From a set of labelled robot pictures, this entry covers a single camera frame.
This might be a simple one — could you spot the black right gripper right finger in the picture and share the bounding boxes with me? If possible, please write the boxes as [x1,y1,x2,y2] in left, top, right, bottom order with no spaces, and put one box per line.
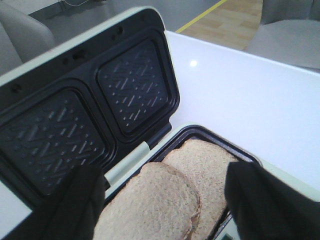
[224,162,320,240]

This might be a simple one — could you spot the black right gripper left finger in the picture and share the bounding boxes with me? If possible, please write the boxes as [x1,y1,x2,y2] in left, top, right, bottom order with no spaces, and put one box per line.
[5,165,105,240]

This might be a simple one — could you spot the bread slice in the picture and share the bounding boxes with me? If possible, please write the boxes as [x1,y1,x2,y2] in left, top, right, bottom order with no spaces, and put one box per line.
[162,139,237,240]
[93,162,201,240]

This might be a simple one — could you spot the green breakfast maker lid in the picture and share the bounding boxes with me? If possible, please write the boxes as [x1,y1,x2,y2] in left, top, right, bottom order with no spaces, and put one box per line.
[0,6,180,209]

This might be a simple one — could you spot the green breakfast maker base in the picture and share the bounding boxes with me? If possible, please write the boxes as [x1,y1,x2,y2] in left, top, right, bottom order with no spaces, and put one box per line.
[105,125,320,240]

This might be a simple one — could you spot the right grey chair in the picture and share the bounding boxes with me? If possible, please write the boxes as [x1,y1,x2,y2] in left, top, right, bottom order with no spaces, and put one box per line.
[246,0,320,72]

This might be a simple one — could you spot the grey chair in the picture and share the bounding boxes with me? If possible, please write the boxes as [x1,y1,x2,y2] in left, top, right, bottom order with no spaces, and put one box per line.
[246,0,320,72]
[0,1,56,75]

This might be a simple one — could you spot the left grey chair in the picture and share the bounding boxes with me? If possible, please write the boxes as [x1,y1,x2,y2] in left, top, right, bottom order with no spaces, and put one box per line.
[0,1,56,75]

